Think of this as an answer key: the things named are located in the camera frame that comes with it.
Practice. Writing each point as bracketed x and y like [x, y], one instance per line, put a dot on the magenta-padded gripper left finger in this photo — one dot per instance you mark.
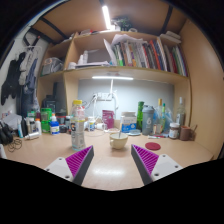
[80, 160]

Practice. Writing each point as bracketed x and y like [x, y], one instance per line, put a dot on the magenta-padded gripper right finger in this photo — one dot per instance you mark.
[145, 160]

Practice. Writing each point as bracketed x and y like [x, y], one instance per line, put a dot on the clear yellow-capped drink bottle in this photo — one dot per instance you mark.
[78, 133]

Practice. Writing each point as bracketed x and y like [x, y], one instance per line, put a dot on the flat round red coaster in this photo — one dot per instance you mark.
[152, 146]

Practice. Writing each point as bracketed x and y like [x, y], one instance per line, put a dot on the grey-blue tube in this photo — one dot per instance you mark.
[134, 132]

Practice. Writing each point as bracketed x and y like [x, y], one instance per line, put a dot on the cream ceramic cup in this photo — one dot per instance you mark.
[117, 143]

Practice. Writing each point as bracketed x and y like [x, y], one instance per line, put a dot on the small white labelled jar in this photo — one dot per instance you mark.
[91, 125]

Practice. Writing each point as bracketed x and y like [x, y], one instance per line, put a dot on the white spoon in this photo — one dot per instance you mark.
[120, 130]

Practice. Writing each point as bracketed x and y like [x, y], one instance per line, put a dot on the white tape roll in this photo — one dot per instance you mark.
[101, 126]

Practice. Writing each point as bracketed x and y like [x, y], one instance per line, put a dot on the grey shaker bottle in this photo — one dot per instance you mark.
[148, 120]

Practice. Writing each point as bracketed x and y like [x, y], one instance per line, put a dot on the white and blue carton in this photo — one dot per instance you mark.
[128, 124]

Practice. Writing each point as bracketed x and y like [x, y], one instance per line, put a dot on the blue-capped white bottle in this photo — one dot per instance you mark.
[54, 128]

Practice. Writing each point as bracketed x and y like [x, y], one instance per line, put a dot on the white-lidded brown spread jar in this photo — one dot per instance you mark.
[174, 131]

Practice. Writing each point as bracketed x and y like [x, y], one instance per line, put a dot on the green glass bottle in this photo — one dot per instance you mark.
[140, 115]

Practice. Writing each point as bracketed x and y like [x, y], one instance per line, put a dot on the blue plastic bag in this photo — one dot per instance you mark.
[169, 118]

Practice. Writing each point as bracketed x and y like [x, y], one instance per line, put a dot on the brown mug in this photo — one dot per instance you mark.
[185, 133]

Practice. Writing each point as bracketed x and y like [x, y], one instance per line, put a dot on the white bottle with orange cap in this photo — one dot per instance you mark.
[53, 117]
[38, 126]

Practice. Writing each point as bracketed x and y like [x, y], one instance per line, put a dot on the magenta pouch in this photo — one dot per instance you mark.
[108, 118]

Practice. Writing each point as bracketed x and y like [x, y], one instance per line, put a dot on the gold-capped clear bottle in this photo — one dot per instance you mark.
[159, 110]

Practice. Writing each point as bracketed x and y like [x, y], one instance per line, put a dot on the green lidded container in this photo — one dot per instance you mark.
[46, 115]

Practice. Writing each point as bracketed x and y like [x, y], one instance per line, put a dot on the clear glass bottle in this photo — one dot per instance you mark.
[181, 115]

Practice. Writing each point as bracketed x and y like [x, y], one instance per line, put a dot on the black box device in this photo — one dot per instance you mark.
[49, 102]

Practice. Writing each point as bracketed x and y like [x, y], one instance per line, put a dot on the white led light bar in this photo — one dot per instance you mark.
[112, 77]

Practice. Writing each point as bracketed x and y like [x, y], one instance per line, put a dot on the wooden shelf unit with books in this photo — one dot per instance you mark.
[123, 71]

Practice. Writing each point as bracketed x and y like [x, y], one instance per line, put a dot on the light grey hanging garment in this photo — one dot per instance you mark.
[30, 70]

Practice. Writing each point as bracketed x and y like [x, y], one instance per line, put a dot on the black hanging garment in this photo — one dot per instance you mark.
[10, 83]

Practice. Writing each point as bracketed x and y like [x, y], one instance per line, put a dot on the ceiling tube light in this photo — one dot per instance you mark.
[106, 17]

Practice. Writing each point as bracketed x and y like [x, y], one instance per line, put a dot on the white wall power strip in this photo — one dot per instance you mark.
[104, 96]

